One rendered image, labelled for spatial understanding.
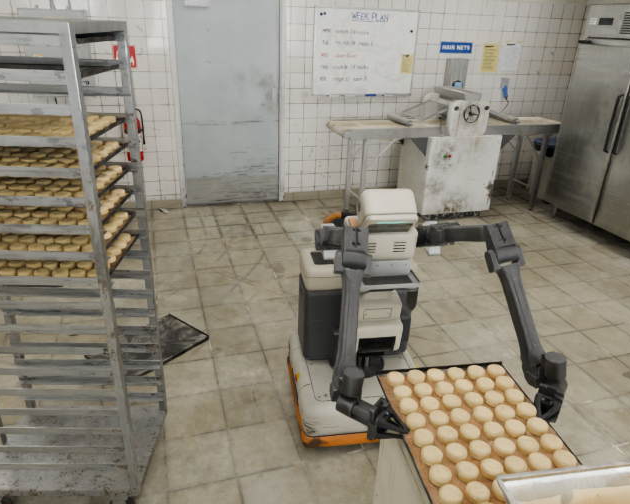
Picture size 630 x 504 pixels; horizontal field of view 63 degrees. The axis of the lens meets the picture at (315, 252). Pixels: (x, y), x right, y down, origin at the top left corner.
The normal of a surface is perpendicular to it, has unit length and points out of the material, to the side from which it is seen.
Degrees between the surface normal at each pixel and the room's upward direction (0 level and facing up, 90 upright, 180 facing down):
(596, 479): 65
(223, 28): 90
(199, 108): 90
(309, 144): 90
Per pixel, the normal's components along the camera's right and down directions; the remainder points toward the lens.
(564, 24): 0.29, 0.40
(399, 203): 0.14, -0.39
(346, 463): 0.04, -0.91
